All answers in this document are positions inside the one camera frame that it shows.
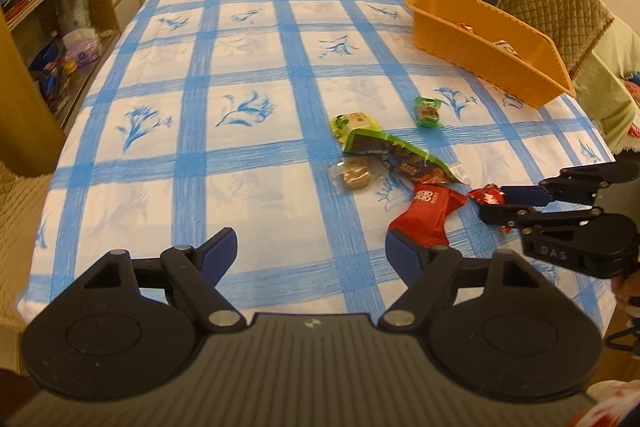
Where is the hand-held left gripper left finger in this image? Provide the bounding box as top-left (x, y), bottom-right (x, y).
top-left (75, 228), bottom-right (247, 334)

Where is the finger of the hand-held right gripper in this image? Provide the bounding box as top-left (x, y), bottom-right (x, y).
top-left (479, 203), bottom-right (603, 231)
top-left (501, 159), bottom-right (640, 208)

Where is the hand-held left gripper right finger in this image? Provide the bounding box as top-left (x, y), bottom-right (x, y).
top-left (377, 229), bottom-right (552, 334)

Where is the small red twist candy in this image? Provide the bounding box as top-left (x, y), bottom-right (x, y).
top-left (468, 185), bottom-right (516, 235)

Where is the red packet with white print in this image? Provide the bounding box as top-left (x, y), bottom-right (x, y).
top-left (386, 183), bottom-right (471, 249)

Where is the clear brown cake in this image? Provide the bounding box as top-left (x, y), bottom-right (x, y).
top-left (327, 158), bottom-right (383, 192)

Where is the long green black snack packet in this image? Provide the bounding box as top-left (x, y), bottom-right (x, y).
top-left (342, 129), bottom-right (464, 186)

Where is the small green candy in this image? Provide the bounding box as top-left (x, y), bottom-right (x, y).
top-left (413, 96), bottom-right (445, 128)

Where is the yellow green snack packet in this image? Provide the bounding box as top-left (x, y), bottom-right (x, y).
top-left (330, 112), bottom-right (379, 144)

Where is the clear black snack packet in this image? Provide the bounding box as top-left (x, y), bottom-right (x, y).
top-left (494, 39), bottom-right (526, 60)

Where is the orange plastic tray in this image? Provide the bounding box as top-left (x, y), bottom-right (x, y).
top-left (403, 0), bottom-right (577, 110)

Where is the person's right hand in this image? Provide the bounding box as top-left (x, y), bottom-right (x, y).
top-left (612, 272), bottom-right (640, 314)

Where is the sofa with green cover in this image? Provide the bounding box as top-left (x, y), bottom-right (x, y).
top-left (572, 14), bottom-right (640, 154)

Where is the person's red white clothing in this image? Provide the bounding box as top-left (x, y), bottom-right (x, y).
top-left (585, 379), bottom-right (640, 427)

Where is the blue checked floral tablecloth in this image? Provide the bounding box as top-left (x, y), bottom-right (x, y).
top-left (15, 0), bottom-right (618, 334)

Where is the chair with quilted cover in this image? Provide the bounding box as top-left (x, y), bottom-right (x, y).
top-left (496, 0), bottom-right (615, 80)
top-left (0, 162), bottom-right (59, 343)

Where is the purple wipes pack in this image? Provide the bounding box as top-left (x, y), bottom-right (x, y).
top-left (62, 29), bottom-right (101, 66)

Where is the white plastic bag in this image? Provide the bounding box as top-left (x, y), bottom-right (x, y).
top-left (55, 0), bottom-right (94, 32)

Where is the black cable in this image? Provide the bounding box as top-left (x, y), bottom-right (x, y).
top-left (602, 327), bottom-right (640, 354)

